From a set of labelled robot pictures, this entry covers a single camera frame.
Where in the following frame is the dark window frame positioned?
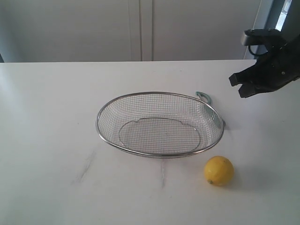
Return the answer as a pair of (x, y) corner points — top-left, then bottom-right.
(253, 0), (300, 41)

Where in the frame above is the yellow lemon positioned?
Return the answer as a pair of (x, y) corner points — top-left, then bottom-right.
(204, 156), (234, 186)

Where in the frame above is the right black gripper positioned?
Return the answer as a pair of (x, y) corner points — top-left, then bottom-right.
(229, 43), (300, 98)

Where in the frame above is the teal handled peeler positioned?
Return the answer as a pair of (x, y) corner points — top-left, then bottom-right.
(195, 91), (226, 128)

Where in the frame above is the oval wire mesh basket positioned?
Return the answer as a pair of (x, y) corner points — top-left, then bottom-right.
(96, 91), (225, 158)

